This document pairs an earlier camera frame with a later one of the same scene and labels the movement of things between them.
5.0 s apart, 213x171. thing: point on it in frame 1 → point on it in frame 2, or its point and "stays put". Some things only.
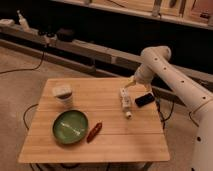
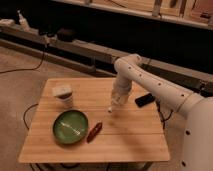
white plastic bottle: [126, 102] → [110, 109]
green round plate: [70, 127] stays put
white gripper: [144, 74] → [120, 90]
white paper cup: [63, 95] stays put
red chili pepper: [95, 131] stays put
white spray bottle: [23, 22] stays put
